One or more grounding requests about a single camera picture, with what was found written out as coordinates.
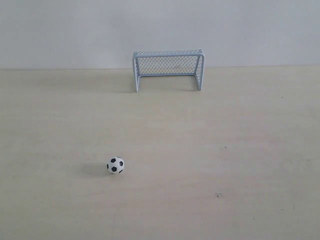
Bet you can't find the black and white soccer ball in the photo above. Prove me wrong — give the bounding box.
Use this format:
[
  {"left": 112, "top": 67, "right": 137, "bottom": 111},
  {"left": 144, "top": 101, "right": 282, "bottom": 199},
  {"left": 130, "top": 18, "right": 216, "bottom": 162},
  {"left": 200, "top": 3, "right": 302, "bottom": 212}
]
[{"left": 106, "top": 156, "right": 125, "bottom": 175}]

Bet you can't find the small white goal with net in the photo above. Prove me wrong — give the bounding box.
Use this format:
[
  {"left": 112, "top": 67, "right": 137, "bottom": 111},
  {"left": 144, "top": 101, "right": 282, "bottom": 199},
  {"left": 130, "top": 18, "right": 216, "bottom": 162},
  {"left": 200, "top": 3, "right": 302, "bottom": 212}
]
[{"left": 132, "top": 49, "right": 205, "bottom": 92}]

